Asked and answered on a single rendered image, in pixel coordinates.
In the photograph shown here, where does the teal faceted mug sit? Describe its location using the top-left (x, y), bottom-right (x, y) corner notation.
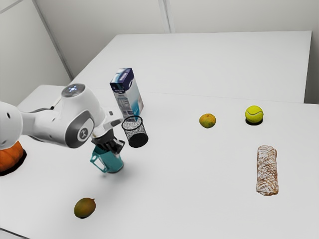
top-left (90, 144), bottom-right (125, 174)

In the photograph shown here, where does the black mesh pen holder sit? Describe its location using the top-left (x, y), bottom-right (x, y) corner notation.
top-left (121, 115), bottom-right (150, 148)

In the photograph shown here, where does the blue and white carton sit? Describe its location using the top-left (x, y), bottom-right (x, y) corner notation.
top-left (109, 67), bottom-right (145, 120)

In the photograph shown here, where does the green-orange mango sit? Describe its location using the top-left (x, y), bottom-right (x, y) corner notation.
top-left (73, 197), bottom-right (97, 219)

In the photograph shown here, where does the orange pumpkin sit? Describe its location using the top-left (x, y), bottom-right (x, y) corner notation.
top-left (0, 140), bottom-right (25, 173)

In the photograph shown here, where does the yellow-green orange fruit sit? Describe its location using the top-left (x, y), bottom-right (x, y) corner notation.
top-left (199, 113), bottom-right (217, 129)

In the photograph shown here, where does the yellow tennis ball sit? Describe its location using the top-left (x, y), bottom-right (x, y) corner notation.
top-left (245, 105), bottom-right (264, 123)

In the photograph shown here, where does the dusted bread loaf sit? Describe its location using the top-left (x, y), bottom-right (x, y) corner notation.
top-left (256, 145), bottom-right (279, 196)

